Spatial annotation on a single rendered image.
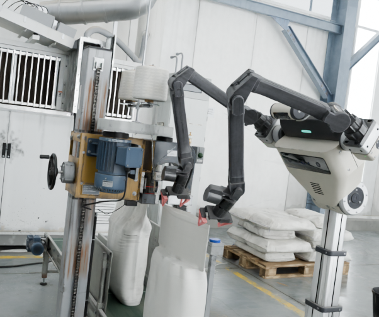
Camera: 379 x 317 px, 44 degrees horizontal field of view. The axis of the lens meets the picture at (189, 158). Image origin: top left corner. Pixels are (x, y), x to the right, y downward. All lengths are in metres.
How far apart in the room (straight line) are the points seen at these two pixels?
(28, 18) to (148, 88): 2.67
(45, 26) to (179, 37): 2.71
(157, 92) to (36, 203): 3.11
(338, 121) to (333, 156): 0.24
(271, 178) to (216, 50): 2.25
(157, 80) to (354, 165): 0.94
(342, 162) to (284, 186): 6.02
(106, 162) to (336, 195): 1.02
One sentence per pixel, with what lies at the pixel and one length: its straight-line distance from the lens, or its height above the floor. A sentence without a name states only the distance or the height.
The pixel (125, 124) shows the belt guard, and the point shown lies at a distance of 2.14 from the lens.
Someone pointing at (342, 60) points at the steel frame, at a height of 2.85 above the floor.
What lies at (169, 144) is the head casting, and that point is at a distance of 2.45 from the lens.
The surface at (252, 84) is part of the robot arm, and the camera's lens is 1.63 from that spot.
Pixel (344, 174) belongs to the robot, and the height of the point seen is 1.30.
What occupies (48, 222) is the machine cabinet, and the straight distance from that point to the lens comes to 5.17.
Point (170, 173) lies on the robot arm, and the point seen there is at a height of 1.20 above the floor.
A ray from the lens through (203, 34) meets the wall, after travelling 7.14.
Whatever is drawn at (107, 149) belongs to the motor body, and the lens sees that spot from 2.16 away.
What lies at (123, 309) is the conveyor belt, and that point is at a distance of 2.79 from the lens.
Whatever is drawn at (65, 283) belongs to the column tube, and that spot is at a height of 0.58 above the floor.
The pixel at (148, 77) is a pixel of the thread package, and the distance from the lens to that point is 2.21.
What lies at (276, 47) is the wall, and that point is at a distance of 7.81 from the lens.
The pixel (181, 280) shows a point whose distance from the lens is 2.12.
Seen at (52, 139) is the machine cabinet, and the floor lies 1.17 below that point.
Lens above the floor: 1.39
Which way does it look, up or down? 3 degrees down
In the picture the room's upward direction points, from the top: 7 degrees clockwise
